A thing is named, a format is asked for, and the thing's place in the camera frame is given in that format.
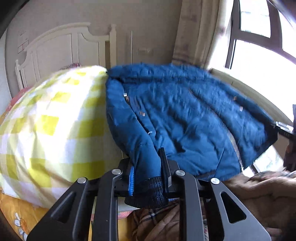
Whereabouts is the white wooden headboard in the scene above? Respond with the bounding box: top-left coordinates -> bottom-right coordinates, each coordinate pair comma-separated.
15,22 -> 117,89

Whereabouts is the white slim desk lamp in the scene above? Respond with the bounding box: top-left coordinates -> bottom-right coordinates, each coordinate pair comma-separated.
130,30 -> 133,64

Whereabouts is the paper notice on wall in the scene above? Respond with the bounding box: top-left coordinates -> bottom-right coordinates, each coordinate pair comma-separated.
18,30 -> 29,54

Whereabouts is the colourful patterned pillow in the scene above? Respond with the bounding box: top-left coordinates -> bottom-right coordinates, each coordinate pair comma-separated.
61,63 -> 81,70

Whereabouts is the wall socket panel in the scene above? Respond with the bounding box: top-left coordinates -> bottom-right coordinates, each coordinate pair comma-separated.
138,48 -> 154,56

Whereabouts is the patterned striped curtain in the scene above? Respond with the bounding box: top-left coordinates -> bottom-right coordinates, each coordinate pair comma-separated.
172,0 -> 234,69

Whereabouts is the yellow white checkered quilt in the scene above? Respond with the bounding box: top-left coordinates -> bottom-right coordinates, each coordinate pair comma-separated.
1,65 -> 122,208

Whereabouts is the orange floral bedsheet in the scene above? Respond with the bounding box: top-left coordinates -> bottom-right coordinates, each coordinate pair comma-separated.
1,87 -> 131,240

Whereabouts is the dark framed window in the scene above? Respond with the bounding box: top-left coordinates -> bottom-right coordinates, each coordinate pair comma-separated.
225,1 -> 295,69

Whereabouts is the blue quilted puffer jacket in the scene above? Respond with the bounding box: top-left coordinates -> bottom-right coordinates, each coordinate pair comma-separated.
106,63 -> 278,208

